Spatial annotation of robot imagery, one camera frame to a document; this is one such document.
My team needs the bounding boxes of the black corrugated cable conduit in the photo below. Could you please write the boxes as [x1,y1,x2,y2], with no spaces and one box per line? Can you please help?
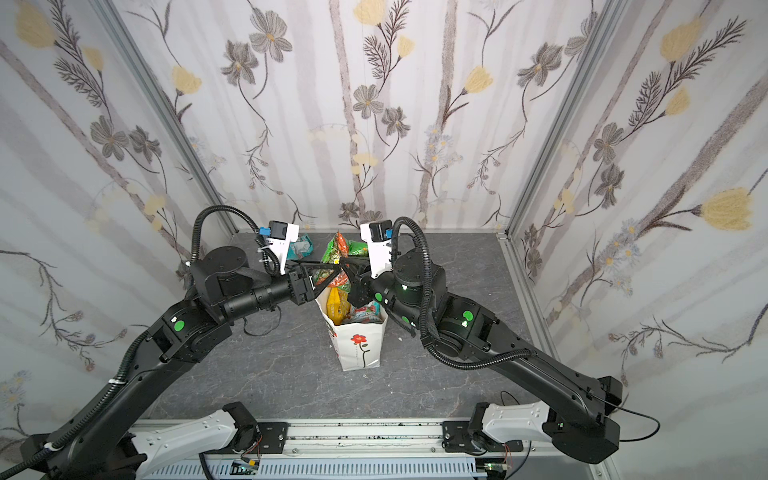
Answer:
[392,215,535,371]
[0,205,283,480]

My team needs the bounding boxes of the white paper bag red flower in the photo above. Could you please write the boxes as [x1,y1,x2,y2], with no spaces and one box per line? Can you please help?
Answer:
[315,288,388,372]

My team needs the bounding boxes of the left corner aluminium post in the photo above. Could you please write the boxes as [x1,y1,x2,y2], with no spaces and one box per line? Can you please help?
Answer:
[91,1,233,236]

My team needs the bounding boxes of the black mounting plate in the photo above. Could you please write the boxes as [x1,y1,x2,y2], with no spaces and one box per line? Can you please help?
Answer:
[221,402,289,456]
[441,402,523,456]

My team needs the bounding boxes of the right black corrugated cable conduit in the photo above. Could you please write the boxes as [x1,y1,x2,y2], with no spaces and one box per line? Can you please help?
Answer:
[392,215,535,371]

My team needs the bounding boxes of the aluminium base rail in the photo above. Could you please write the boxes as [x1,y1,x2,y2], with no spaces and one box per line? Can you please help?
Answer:
[119,417,601,463]

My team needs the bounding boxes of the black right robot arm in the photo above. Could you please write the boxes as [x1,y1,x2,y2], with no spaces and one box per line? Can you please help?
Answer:
[341,249,622,464]

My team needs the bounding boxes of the teal mini snack packet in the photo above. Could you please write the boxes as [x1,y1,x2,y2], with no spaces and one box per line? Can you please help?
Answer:
[345,301,384,324]

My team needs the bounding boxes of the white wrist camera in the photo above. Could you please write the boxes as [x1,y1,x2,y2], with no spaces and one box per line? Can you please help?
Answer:
[256,220,299,276]
[359,220,393,279]

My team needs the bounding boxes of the white slotted cable duct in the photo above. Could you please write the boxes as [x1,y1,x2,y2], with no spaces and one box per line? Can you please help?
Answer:
[143,458,487,480]

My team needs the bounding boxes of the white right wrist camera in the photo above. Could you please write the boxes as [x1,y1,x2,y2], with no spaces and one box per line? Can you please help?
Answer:
[359,220,393,279]

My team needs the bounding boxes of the corner aluminium post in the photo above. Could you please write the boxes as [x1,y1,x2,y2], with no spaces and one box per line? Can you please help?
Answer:
[91,1,233,236]
[503,0,629,238]

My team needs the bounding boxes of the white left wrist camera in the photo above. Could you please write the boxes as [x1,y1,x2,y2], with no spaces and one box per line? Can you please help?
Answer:
[256,220,299,276]

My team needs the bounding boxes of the red green snack packet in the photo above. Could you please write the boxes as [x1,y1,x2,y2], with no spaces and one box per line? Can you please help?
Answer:
[321,232,368,293]

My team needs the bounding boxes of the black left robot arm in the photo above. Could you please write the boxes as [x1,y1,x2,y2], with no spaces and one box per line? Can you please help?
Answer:
[1,246,342,479]

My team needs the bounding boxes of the left black corrugated cable conduit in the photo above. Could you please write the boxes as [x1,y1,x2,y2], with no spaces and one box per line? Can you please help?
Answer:
[0,205,283,480]

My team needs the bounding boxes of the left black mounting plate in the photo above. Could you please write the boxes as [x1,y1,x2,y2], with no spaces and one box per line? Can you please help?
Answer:
[221,402,289,456]

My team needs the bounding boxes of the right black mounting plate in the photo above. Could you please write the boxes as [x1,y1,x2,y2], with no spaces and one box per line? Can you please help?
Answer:
[441,402,523,456]

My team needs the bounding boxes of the right corner aluminium post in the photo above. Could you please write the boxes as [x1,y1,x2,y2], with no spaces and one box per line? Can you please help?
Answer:
[503,0,629,238]

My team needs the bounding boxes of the yellow snack packet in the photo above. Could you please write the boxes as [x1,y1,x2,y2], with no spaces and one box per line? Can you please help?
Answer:
[325,287,352,326]

